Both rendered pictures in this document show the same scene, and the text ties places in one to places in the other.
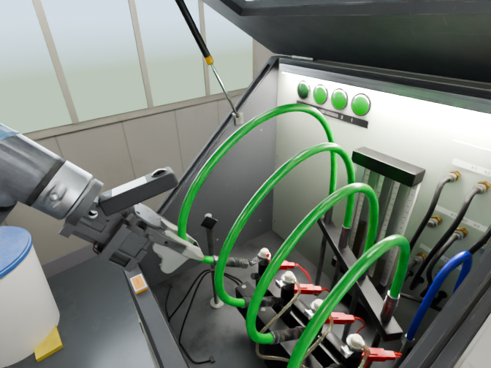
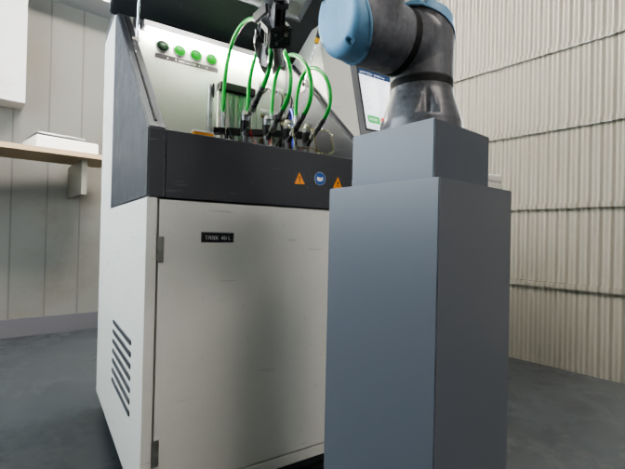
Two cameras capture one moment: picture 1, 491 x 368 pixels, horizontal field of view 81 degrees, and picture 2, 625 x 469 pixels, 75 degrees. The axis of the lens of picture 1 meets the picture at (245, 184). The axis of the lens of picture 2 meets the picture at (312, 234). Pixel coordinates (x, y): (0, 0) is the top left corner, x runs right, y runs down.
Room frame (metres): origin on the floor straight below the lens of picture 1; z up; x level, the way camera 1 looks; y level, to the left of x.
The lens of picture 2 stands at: (0.24, 1.29, 0.71)
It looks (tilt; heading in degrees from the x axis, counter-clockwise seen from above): 0 degrees down; 270
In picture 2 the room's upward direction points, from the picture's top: 1 degrees clockwise
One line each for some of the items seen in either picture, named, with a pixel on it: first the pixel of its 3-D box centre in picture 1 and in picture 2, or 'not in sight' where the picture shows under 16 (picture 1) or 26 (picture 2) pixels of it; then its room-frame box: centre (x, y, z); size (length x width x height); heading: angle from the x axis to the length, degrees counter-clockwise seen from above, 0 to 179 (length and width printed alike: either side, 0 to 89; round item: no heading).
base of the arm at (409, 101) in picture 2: not in sight; (420, 110); (0.04, 0.53, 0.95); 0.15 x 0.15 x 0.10
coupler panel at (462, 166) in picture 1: (457, 231); (272, 115); (0.41, -0.39, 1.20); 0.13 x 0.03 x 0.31; 34
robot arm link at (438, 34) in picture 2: not in sight; (418, 47); (0.04, 0.53, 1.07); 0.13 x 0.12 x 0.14; 32
